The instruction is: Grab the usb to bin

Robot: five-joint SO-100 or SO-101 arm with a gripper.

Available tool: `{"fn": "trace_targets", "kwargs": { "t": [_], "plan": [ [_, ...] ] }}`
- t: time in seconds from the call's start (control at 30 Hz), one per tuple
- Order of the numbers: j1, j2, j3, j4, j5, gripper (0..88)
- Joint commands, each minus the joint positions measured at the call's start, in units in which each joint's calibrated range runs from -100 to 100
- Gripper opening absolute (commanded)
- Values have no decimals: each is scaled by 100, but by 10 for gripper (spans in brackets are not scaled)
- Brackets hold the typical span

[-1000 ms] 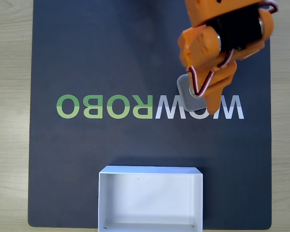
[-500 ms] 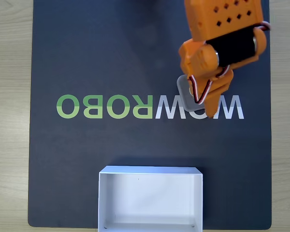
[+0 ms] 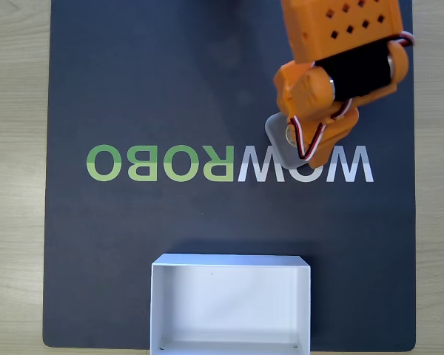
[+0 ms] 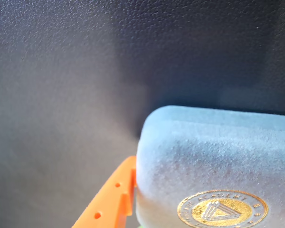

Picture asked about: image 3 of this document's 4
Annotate grey square case gold emblem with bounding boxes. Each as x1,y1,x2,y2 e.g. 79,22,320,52
265,113,309,169

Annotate dark mat WOWROBO print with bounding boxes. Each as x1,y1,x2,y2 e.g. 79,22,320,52
42,0,417,351

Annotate red white black servo cable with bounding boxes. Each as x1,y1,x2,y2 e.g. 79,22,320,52
286,98,357,162
388,31,416,49

